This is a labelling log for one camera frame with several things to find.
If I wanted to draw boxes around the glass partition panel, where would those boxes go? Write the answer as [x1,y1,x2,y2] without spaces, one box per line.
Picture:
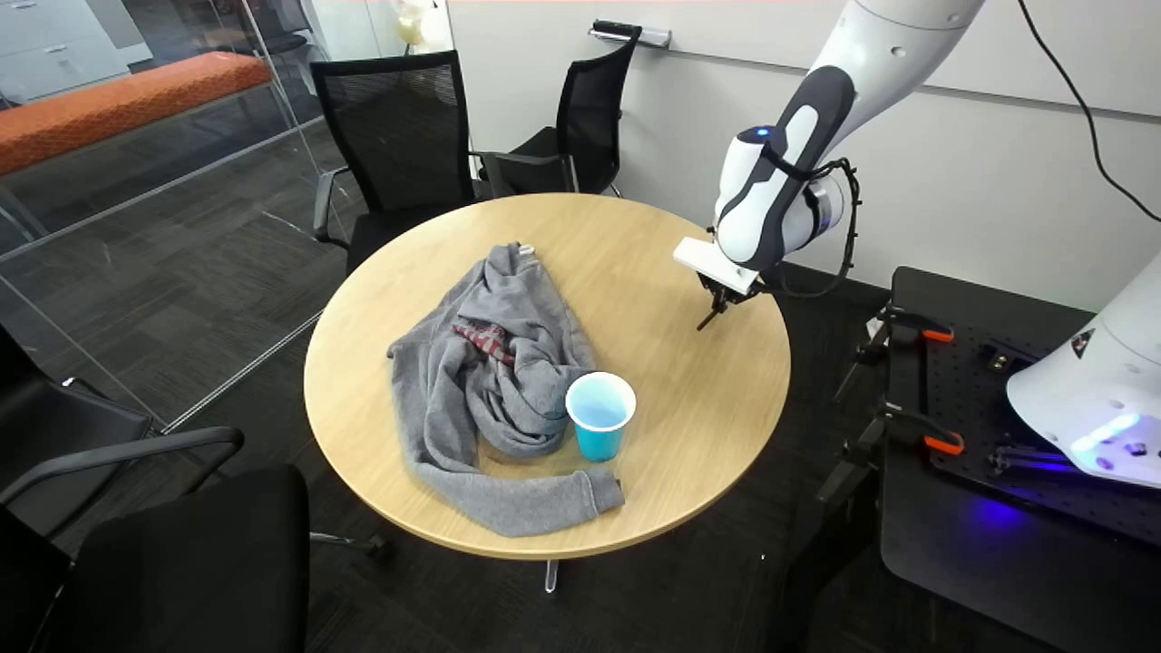
[0,0,367,438]

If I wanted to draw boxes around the orange handled clamp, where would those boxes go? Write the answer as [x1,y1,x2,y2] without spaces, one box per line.
[815,399,972,503]
[844,300,957,404]

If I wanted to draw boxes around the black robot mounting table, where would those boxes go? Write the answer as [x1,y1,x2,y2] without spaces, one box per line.
[877,265,1161,653]

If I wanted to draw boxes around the black office chair with armrest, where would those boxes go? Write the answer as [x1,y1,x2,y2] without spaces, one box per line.
[0,422,313,653]

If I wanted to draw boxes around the black plastic chair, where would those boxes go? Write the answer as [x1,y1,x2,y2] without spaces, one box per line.
[0,322,159,485]

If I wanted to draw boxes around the thin black hanging cable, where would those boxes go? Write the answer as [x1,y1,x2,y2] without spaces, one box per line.
[1011,0,1161,228]

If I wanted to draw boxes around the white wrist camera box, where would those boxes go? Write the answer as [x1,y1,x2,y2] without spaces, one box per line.
[669,232,766,300]

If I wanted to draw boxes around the blue plastic cup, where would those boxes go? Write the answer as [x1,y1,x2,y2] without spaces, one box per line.
[563,370,639,465]

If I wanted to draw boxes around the black chair with chrome legs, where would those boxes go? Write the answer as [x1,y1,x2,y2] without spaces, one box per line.
[475,19,645,199]

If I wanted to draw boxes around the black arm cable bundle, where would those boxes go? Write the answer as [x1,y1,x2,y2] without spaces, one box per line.
[771,121,865,289]

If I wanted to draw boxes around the white crumpled bag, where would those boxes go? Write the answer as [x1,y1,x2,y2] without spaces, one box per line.
[394,0,453,51]

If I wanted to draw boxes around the black mesh office chair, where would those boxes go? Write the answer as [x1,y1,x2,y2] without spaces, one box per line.
[307,48,480,271]

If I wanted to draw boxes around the whiteboard tray rail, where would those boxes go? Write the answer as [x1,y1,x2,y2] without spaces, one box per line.
[592,19,1161,124]

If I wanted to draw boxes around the grey hoodie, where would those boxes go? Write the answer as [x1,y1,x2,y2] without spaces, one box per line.
[385,241,627,540]

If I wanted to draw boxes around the orange bench cushion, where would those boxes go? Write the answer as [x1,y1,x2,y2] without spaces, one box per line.
[0,48,276,178]

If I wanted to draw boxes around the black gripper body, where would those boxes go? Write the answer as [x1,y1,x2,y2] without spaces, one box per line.
[701,271,761,305]

